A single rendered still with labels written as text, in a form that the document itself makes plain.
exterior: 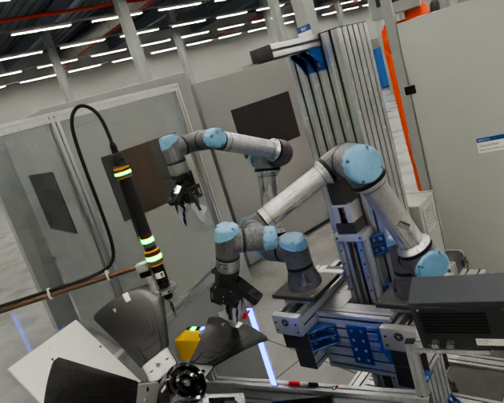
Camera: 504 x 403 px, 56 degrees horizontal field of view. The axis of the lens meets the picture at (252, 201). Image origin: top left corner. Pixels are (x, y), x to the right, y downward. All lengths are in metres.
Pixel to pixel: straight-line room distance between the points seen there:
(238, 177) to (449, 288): 3.99
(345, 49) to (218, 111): 3.39
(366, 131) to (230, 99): 3.47
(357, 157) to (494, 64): 1.38
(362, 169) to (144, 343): 0.82
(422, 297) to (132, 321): 0.85
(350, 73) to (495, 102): 1.07
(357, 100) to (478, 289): 0.84
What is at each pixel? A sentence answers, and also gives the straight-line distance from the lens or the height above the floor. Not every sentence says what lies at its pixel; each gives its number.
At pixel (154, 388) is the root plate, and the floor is 1.24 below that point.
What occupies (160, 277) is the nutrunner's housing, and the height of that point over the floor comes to 1.50.
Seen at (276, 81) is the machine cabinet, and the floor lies 1.87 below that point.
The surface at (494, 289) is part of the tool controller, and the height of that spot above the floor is 1.24.
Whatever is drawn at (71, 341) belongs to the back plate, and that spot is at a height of 1.32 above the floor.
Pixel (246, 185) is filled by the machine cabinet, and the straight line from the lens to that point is 5.29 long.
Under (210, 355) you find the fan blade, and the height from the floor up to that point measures 1.19.
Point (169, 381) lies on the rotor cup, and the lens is 1.38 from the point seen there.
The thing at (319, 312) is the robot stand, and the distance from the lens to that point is 2.09.
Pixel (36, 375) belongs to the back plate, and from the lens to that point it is 1.62.
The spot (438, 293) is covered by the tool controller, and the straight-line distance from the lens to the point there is 1.45.
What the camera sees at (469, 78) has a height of 1.63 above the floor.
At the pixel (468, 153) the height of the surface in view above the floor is 1.25.
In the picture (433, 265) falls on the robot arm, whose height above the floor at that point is 1.21.
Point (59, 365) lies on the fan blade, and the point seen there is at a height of 1.42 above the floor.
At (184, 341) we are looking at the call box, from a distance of 1.96.
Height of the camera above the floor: 1.92
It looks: 13 degrees down
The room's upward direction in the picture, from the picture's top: 17 degrees counter-clockwise
